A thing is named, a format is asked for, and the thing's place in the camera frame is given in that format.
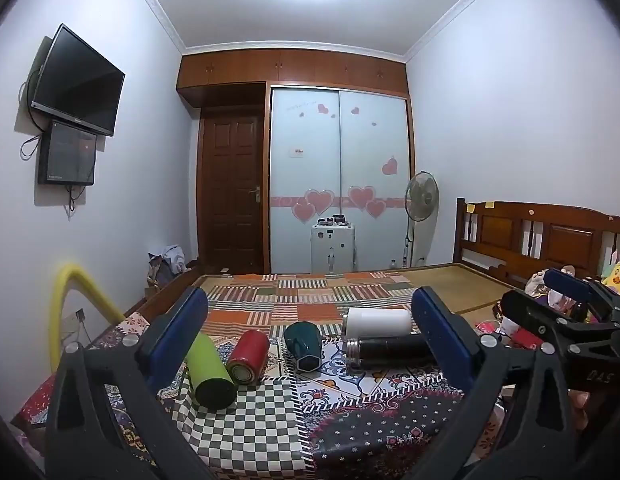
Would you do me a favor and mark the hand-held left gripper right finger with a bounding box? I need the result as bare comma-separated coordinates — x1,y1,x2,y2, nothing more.
411,286,580,480

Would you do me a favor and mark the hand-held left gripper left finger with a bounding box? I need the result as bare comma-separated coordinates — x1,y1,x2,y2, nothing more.
44,286,213,480

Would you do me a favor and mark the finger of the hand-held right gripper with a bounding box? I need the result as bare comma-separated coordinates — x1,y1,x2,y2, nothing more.
500,289,620,361
543,267,620,323

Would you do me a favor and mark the dark teal cup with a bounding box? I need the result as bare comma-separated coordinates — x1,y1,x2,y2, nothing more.
283,321,321,373

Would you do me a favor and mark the black cup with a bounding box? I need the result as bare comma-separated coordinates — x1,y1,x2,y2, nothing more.
346,334,443,372

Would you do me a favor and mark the green cup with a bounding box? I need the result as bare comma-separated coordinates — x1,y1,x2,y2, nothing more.
184,332,238,408

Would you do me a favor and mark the white cup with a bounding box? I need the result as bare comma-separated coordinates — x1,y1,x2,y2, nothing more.
341,307,413,348

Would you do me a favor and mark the red cup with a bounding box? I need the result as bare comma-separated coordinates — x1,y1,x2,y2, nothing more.
226,330,271,386

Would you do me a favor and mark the pink cloth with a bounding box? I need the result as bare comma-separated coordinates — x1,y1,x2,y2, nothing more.
524,272,565,322

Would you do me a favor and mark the yellow plush toy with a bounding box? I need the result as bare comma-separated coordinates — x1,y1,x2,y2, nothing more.
602,237,620,302

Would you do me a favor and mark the woven straw mat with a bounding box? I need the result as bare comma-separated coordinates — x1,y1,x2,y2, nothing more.
402,262,516,330

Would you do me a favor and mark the wooden bed headboard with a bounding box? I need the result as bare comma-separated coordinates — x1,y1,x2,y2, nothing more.
454,197,620,291

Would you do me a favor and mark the grey bag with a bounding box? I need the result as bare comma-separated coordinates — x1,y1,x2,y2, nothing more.
147,245,187,289

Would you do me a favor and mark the dark floral cloth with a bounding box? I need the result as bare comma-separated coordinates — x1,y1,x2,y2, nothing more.
10,310,508,480

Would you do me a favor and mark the checkered cloth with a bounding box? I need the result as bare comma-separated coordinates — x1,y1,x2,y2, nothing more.
170,374,311,480

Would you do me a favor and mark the yellow foam tube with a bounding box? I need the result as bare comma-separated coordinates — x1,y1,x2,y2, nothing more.
49,260,127,377

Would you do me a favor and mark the striped patchwork blanket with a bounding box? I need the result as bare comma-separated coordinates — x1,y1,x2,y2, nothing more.
192,270,433,343

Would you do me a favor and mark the standing electric fan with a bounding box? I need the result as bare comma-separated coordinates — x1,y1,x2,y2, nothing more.
403,171,439,267

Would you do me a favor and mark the brown wooden door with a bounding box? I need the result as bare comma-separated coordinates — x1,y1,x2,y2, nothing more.
197,107,267,274

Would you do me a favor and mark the frosted glass sliding wardrobe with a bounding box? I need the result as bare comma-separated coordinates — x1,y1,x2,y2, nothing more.
267,85,415,276

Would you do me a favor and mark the wooden overhead cabinet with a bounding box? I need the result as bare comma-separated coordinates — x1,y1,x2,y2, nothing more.
176,49,409,107

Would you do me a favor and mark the white wall socket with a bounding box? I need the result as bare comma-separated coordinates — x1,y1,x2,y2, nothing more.
62,307,89,347

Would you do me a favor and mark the black monitor cable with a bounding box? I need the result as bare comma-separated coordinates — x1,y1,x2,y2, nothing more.
65,184,88,217

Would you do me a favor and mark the black wall box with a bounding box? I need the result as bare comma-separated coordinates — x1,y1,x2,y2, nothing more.
37,119,97,187

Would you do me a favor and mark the black television cable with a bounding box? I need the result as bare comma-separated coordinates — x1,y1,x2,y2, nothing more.
19,62,47,161

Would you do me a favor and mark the wall-mounted black television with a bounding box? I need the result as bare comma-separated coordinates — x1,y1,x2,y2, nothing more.
30,23,126,137

